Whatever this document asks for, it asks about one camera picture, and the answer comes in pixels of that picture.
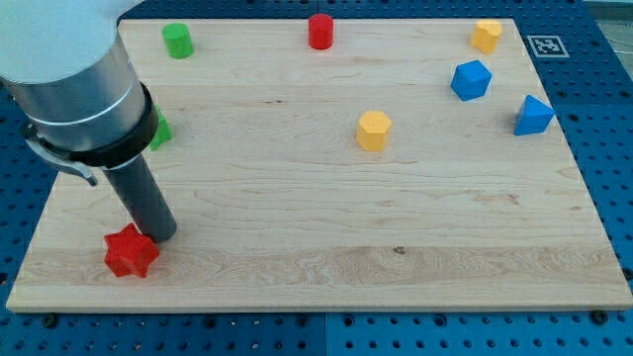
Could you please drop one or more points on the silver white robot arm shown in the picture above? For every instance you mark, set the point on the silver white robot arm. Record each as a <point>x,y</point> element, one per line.
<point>66,66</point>

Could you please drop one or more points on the light wooden board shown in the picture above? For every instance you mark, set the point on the light wooden board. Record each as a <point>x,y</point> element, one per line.
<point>279,209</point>

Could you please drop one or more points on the yellow hexagon block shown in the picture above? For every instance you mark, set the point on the yellow hexagon block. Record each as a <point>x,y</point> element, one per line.
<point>373,130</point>

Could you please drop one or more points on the red cylinder block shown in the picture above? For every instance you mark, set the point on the red cylinder block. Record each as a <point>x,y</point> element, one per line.
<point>321,31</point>

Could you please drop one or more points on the green star block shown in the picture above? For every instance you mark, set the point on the green star block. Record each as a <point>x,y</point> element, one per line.
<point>163,132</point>

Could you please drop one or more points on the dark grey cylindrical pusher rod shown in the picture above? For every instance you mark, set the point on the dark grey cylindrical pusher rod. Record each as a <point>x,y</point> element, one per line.
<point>135,186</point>

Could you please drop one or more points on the blue pentagon block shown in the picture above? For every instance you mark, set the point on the blue pentagon block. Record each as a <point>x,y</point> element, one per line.
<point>471,80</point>

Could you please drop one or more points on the green cylinder block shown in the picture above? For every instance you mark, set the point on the green cylinder block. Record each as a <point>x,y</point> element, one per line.
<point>177,40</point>

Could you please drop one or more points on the red star block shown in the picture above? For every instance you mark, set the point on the red star block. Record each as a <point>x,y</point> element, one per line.
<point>129,252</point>

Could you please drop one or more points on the yellow heart block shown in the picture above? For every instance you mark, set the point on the yellow heart block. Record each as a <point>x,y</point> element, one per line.
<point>486,35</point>

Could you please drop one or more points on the blue triangle block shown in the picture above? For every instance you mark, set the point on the blue triangle block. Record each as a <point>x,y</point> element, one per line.
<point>533,117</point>

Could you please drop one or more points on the white fiducial marker tag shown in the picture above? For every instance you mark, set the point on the white fiducial marker tag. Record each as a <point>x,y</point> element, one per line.
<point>547,46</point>

